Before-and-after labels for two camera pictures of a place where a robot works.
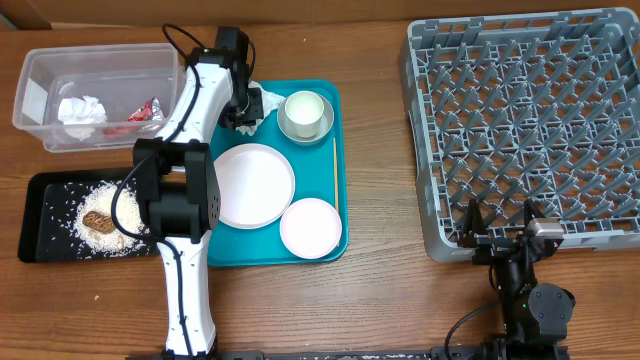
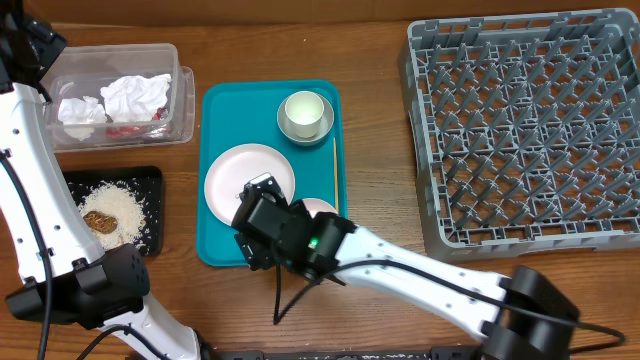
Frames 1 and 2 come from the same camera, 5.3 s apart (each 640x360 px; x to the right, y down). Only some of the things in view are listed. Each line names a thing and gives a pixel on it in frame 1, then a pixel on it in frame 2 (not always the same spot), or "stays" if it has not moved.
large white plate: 257,185 stays
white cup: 304,112 stays
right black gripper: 491,247 -> 263,244
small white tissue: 81,115 stays
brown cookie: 98,221 stays
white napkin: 270,102 -> 135,98
